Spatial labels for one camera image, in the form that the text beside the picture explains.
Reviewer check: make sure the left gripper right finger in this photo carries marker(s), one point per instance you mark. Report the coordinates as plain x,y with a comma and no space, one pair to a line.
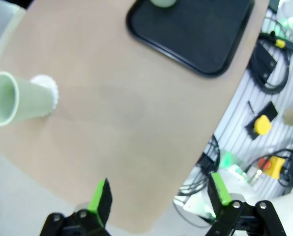
218,189

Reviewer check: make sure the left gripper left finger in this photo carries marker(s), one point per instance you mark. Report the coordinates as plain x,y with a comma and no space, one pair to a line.
104,201

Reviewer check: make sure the pale green plastic cup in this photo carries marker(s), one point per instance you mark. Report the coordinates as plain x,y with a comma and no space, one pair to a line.
163,3
28,100

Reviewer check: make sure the white scalloped paper coaster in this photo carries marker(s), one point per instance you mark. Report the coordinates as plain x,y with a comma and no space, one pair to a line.
44,79

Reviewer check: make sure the green lit electronics board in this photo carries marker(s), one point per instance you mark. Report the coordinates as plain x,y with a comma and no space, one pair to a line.
231,162

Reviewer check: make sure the white mounting plate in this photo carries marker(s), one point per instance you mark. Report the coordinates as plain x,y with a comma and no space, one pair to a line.
193,205

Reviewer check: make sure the yellow emergency stop box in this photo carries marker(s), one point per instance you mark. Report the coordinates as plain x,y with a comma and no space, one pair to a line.
276,167

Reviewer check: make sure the yellow round button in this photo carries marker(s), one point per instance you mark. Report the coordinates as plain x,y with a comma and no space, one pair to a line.
263,125

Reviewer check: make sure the black square plate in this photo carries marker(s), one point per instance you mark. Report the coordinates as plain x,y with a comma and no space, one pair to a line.
270,110

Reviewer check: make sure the black plastic tray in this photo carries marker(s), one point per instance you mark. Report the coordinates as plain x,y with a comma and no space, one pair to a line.
190,37

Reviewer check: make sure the black yellow handheld tool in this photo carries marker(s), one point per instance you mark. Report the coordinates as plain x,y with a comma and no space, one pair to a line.
291,46

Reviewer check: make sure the black flat bracket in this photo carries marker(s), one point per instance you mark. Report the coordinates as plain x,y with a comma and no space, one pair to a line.
263,61

